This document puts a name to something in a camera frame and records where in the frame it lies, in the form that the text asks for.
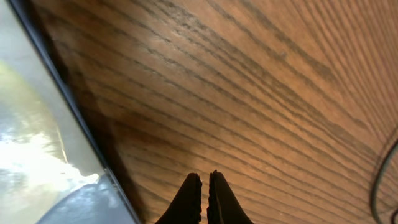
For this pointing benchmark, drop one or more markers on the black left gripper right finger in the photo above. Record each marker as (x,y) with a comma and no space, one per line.
(223,207)

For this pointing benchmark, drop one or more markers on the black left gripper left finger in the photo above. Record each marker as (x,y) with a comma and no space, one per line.
(185,208)

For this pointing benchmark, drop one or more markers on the black smartphone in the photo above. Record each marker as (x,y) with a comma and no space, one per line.
(52,171)

